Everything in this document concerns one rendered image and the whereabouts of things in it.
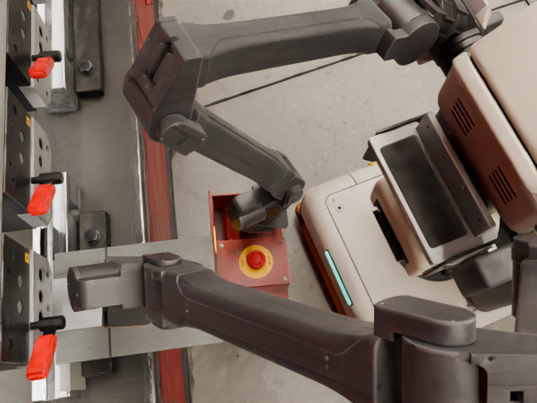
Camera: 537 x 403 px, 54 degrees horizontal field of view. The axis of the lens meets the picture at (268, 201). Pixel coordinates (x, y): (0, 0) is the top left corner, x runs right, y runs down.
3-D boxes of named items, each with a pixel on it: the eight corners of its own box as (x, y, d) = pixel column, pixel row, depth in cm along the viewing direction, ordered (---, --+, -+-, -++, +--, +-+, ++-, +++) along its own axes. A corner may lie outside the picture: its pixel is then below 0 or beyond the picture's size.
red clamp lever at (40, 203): (46, 205, 66) (61, 169, 75) (13, 208, 66) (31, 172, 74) (50, 217, 67) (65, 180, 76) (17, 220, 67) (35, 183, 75)
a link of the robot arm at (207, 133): (183, 113, 61) (145, 53, 66) (149, 145, 63) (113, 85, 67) (315, 192, 99) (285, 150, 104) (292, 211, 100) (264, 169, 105)
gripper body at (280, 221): (237, 201, 114) (246, 188, 107) (282, 201, 117) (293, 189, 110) (240, 230, 112) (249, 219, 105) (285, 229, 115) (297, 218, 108)
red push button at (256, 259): (266, 270, 113) (267, 267, 109) (247, 272, 112) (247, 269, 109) (264, 252, 114) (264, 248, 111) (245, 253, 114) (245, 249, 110)
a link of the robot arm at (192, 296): (491, 459, 38) (493, 310, 37) (447, 493, 34) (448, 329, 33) (178, 320, 70) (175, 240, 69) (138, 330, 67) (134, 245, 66)
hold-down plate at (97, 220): (117, 373, 95) (113, 373, 92) (85, 377, 94) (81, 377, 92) (109, 214, 104) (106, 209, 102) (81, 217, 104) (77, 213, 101)
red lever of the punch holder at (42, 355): (47, 370, 60) (63, 312, 68) (9, 376, 60) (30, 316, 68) (51, 381, 61) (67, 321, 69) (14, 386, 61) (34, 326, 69)
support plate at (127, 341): (222, 342, 87) (222, 341, 86) (57, 365, 84) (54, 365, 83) (211, 236, 92) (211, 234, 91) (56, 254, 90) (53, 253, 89)
